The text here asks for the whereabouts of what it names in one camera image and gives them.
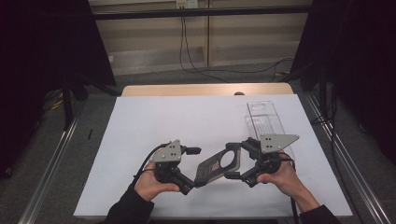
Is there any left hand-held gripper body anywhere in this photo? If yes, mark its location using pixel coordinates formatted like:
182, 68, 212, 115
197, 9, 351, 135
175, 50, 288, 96
148, 139, 188, 185

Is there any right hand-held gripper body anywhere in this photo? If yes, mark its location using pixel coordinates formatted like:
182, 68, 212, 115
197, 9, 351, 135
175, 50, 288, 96
240, 133, 301, 189

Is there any person's right hand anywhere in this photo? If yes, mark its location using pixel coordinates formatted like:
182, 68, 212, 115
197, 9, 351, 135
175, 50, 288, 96
257, 151, 308, 202

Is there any person's left hand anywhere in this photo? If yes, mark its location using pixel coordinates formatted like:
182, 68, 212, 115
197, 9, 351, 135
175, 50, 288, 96
134, 162, 181, 203

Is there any clear plastic packaging box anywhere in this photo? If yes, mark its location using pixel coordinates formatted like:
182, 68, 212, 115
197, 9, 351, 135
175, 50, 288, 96
244, 100, 296, 163

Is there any white table mat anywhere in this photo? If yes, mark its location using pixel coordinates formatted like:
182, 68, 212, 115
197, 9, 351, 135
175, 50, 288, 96
73, 93, 354, 218

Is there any wooden table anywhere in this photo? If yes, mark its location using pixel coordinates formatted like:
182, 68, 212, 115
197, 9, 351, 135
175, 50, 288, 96
120, 82, 295, 98

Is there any black metal stand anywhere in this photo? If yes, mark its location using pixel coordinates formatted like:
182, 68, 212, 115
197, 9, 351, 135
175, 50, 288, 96
60, 69, 123, 132
277, 61, 339, 127

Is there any black curtain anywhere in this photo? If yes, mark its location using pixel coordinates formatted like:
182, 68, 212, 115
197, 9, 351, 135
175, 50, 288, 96
290, 0, 396, 164
0, 0, 117, 180

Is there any black horizontal bar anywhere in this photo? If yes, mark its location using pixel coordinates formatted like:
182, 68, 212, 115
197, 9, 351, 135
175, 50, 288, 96
91, 5, 314, 21

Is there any left hand-held gripper cable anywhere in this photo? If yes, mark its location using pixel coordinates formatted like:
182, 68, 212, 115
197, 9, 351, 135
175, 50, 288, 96
132, 142, 173, 189

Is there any hand-held gripper cable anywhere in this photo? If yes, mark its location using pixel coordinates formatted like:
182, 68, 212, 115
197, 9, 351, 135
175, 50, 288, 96
279, 156, 301, 224
132, 142, 173, 189

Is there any right hand-held gripper cable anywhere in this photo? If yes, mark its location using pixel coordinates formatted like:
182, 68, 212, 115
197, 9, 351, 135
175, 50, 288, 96
279, 156, 301, 224

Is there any metal floor rail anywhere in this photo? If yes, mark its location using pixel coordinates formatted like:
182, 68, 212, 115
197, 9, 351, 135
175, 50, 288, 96
18, 110, 81, 224
304, 92, 394, 224

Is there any black floor cable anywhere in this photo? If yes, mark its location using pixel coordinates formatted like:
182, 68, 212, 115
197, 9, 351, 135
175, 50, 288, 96
199, 57, 295, 77

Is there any black hanging wall cable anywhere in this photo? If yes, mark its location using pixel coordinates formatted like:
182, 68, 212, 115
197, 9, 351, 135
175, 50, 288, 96
178, 16, 232, 84

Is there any yellow cable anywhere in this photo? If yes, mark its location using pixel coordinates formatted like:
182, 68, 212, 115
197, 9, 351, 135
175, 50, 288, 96
49, 89, 65, 111

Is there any white wall socket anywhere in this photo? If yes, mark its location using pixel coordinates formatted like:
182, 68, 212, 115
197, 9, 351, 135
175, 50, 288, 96
176, 0, 200, 9

